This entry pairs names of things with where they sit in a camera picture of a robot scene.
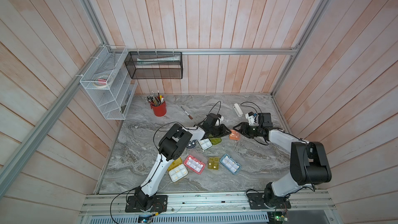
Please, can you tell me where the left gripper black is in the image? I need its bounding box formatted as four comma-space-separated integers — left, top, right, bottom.
209, 123, 232, 138

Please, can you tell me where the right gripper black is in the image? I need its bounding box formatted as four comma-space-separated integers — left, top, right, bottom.
233, 122, 262, 138

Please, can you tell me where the orange small pillbox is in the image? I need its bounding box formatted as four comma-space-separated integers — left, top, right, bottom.
229, 130, 240, 141

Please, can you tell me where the blue pillbox clear lid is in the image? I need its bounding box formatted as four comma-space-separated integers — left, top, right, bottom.
220, 154, 241, 175

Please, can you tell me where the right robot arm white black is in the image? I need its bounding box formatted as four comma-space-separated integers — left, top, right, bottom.
233, 112, 332, 208

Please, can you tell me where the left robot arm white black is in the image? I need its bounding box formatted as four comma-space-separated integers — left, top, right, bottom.
134, 113, 231, 210

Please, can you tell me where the white rectangular case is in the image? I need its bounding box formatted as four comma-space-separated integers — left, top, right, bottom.
233, 103, 243, 117

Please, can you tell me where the green lid white pillbox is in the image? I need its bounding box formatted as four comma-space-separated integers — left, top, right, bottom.
198, 138, 222, 150

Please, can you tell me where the small yellow transparent pillbox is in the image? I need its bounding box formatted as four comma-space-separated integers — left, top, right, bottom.
207, 157, 220, 170

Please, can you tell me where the round dark blue pillbox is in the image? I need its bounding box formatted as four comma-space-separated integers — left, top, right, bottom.
186, 140, 197, 149

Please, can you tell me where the pink pillbox clear lid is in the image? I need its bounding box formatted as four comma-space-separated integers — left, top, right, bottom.
183, 155, 206, 175

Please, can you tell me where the yellow lid white pillbox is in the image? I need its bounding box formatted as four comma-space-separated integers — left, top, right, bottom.
167, 158, 188, 183

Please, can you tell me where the red pen cup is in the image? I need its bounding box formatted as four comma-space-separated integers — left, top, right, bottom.
150, 102, 167, 117

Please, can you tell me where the tape roll on shelf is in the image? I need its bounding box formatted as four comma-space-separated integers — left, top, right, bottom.
93, 74, 113, 89

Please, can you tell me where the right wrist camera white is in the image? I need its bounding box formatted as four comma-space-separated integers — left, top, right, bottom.
245, 112, 258, 125

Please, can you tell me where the brown handled screwdriver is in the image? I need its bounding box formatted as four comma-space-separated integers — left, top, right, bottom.
181, 106, 193, 120

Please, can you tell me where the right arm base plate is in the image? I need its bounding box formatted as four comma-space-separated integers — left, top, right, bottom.
246, 192, 291, 209

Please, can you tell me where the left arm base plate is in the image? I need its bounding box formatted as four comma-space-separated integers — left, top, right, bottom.
125, 195, 168, 213

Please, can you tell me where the aluminium front rail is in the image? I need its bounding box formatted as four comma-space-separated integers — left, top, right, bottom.
79, 189, 336, 216

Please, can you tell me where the black mesh wall basket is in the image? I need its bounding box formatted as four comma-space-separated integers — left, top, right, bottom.
124, 51, 183, 79

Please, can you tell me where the white wire shelf rack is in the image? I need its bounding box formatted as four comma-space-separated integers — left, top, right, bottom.
80, 45, 137, 120

